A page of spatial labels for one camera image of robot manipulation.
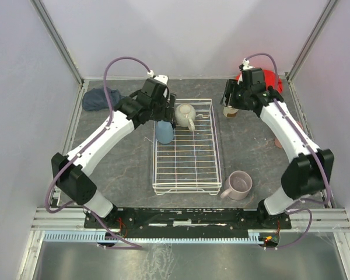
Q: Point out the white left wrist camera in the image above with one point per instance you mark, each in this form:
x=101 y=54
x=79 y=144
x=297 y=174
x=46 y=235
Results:
x=160 y=78

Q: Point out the pink plastic cup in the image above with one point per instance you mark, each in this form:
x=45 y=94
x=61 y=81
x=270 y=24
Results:
x=276 y=141

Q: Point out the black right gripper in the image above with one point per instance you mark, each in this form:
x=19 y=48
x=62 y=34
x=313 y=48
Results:
x=229 y=95

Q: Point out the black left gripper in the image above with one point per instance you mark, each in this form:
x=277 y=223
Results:
x=170 y=108

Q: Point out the white wire dish rack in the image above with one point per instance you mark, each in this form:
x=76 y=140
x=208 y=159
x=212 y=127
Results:
x=190 y=163

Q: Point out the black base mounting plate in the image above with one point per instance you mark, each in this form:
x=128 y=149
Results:
x=194 y=222

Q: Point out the dark blue cloth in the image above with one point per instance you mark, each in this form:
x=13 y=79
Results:
x=95 y=99

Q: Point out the blue plastic cup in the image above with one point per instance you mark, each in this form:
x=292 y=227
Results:
x=164 y=132

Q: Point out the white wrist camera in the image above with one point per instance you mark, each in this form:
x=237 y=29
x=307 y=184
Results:
x=160 y=78
x=245 y=65

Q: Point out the cream ceramic mug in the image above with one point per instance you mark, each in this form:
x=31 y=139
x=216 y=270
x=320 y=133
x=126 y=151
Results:
x=185 y=116

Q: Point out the white slotted cable duct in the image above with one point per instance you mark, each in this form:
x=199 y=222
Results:
x=103 y=237

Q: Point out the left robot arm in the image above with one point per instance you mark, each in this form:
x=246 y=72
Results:
x=71 y=172

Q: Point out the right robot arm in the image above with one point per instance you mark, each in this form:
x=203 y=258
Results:
x=309 y=168

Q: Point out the red cloth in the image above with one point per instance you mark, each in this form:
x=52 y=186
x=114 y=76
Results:
x=269 y=81

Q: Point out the lilac ceramic mug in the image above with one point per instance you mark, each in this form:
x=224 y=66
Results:
x=237 y=186

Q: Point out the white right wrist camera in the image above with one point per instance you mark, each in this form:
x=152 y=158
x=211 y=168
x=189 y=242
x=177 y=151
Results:
x=245 y=65

